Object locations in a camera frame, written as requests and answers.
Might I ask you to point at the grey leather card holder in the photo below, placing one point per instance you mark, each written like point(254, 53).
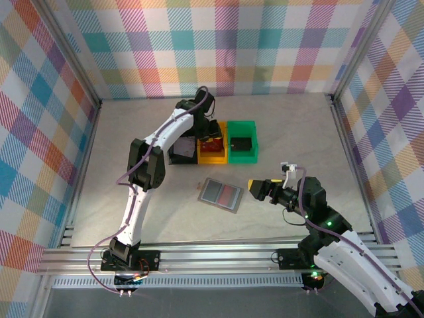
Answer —
point(221, 194)

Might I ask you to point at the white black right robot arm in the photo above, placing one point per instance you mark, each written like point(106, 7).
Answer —
point(364, 275)

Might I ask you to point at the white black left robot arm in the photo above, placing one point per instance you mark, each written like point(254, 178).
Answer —
point(170, 130)

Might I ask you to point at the pile of red cards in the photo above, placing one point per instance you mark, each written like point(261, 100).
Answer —
point(213, 147)

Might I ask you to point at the silver grey card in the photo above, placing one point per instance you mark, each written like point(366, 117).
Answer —
point(185, 149)

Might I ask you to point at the black VIP card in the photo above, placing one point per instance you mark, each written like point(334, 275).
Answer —
point(242, 144)

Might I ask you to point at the dark grey card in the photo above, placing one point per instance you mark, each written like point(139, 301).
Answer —
point(212, 192)

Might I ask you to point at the yellow plastic bin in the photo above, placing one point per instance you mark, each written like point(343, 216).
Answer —
point(212, 158)

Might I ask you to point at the green plastic bin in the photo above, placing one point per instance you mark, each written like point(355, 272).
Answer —
point(242, 127)

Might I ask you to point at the black plastic bin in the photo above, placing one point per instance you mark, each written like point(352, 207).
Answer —
point(182, 160)

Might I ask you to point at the small controller circuit board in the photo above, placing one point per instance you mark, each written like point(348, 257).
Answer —
point(314, 278)
point(132, 280)

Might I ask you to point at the slanted aluminium bar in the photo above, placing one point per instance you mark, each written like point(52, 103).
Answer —
point(39, 298)

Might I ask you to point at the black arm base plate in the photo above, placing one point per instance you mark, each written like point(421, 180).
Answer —
point(152, 260)
point(288, 258)

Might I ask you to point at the aluminium side rail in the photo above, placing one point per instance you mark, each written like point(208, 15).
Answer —
point(86, 165)
point(353, 165)

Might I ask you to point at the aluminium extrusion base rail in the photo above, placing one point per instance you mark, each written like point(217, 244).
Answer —
point(215, 261)

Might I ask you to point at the aluminium frame post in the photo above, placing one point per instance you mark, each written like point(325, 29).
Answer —
point(361, 49)
point(75, 56)

